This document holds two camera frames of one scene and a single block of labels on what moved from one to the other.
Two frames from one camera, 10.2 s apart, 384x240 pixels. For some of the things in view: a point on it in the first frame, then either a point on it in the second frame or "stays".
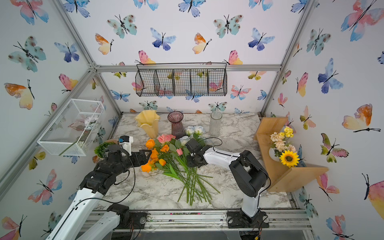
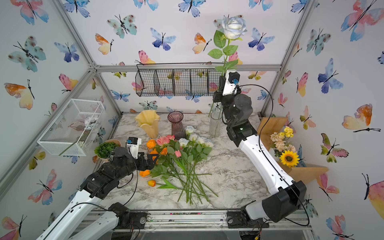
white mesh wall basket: x=72 y=132 stays
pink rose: x=164 y=138 stays
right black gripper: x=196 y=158 -> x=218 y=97
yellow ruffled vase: x=148 y=120 stays
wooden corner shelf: x=283 y=179 stays
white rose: x=190 y=129 -> x=230 y=28
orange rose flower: x=150 y=143 stays
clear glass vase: x=215 y=124 stays
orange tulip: x=162 y=162 -> x=152 y=183
